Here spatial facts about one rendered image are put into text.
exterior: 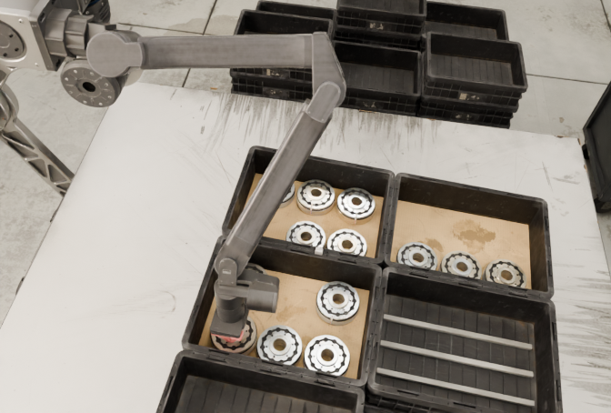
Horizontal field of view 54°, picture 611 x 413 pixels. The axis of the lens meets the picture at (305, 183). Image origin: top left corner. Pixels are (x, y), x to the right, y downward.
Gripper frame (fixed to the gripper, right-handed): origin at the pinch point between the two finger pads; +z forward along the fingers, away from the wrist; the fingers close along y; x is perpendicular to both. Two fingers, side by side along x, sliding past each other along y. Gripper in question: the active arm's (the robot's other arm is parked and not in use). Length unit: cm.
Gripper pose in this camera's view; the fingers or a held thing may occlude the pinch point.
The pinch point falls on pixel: (233, 329)
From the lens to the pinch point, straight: 137.7
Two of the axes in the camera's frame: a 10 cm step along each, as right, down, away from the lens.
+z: -0.5, 6.2, 7.8
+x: -9.8, -1.8, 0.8
